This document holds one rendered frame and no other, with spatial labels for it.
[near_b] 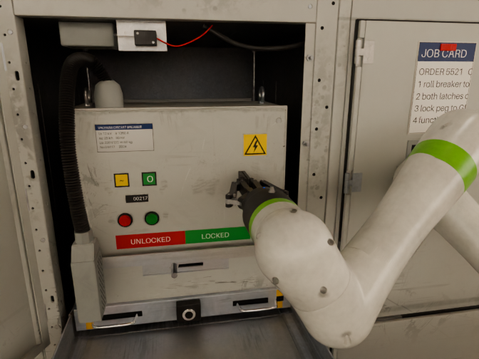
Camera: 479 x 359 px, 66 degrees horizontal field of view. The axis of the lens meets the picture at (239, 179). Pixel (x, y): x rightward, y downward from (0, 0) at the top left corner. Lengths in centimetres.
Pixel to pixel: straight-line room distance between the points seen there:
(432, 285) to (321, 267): 73
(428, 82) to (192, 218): 63
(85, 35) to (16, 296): 59
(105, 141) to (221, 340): 54
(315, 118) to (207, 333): 58
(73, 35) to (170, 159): 33
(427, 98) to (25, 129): 89
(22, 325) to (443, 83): 112
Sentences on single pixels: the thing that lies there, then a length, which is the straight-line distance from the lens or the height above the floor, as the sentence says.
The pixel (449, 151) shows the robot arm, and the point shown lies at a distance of 74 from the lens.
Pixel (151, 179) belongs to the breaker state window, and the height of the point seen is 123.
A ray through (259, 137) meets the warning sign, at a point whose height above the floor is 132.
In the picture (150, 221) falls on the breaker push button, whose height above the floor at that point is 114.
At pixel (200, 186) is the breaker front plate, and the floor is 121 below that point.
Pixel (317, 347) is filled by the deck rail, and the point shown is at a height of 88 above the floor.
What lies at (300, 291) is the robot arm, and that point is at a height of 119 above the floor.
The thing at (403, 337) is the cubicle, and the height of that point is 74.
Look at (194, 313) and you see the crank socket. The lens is 97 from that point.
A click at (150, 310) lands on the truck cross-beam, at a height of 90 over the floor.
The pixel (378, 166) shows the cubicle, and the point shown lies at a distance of 96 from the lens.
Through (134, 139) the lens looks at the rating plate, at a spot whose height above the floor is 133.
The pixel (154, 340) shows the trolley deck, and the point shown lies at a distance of 99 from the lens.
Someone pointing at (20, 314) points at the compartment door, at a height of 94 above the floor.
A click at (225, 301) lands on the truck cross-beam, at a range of 100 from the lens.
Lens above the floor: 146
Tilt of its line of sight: 16 degrees down
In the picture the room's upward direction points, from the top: straight up
